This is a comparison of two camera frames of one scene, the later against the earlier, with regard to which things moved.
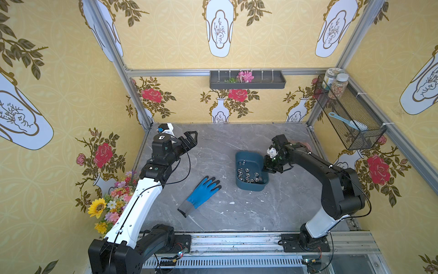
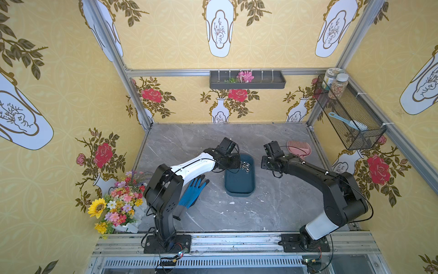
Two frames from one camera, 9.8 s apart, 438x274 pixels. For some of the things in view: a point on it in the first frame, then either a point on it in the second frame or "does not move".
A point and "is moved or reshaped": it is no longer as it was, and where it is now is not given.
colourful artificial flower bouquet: x=112 y=205 does not move
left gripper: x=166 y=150 -> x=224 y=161
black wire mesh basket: x=357 y=127 does not move
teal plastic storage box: x=249 y=174 is moved or reshaped
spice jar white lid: x=339 y=87 does not move
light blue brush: x=353 y=124 does not move
